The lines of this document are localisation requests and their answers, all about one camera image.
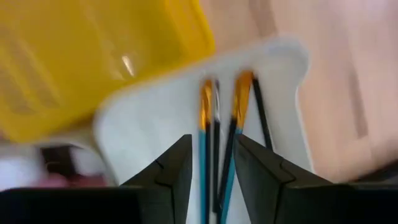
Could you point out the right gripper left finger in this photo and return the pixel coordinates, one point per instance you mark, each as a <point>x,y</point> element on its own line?
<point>155,199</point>

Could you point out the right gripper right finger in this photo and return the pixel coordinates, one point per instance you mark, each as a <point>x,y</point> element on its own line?
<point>295,202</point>

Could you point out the thin brown paint brush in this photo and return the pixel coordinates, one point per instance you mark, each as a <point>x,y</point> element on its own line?
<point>216,140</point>

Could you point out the thin black paint brush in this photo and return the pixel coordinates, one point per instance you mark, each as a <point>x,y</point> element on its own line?
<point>262,112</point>
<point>228,149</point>

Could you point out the teal paint brush gold ferrule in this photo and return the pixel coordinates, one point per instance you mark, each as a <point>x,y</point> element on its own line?
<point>206,102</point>
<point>242,96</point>

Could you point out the white plastic basket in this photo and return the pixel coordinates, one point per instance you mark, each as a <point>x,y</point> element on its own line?
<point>149,124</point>

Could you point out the yellow plastic basket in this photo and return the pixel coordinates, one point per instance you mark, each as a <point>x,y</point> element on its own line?
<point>77,62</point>

